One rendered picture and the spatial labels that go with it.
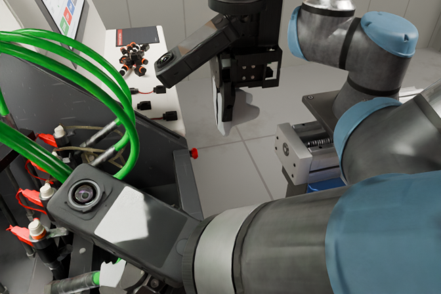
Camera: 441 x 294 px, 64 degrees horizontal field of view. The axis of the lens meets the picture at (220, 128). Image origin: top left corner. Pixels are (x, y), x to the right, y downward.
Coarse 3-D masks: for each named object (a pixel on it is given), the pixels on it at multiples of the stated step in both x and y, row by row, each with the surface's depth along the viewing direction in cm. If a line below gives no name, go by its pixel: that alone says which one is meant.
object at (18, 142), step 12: (0, 132) 28; (12, 132) 28; (12, 144) 28; (24, 144) 28; (36, 144) 29; (24, 156) 29; (36, 156) 29; (48, 156) 29; (48, 168) 29; (60, 168) 29; (60, 180) 30; (96, 276) 40
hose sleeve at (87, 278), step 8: (88, 272) 42; (64, 280) 43; (72, 280) 42; (80, 280) 41; (88, 280) 41; (56, 288) 43; (64, 288) 43; (72, 288) 42; (80, 288) 41; (88, 288) 41
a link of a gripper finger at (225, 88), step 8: (224, 72) 45; (224, 80) 45; (224, 88) 44; (232, 88) 45; (224, 96) 45; (232, 96) 45; (224, 104) 46; (232, 104) 46; (224, 112) 47; (224, 120) 49
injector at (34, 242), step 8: (48, 232) 53; (32, 240) 51; (40, 240) 52; (48, 240) 53; (40, 248) 52; (48, 248) 53; (56, 248) 55; (64, 248) 55; (72, 248) 56; (40, 256) 54; (48, 256) 54; (56, 256) 55; (64, 256) 56; (48, 264) 55; (56, 264) 57; (56, 272) 58; (64, 272) 59
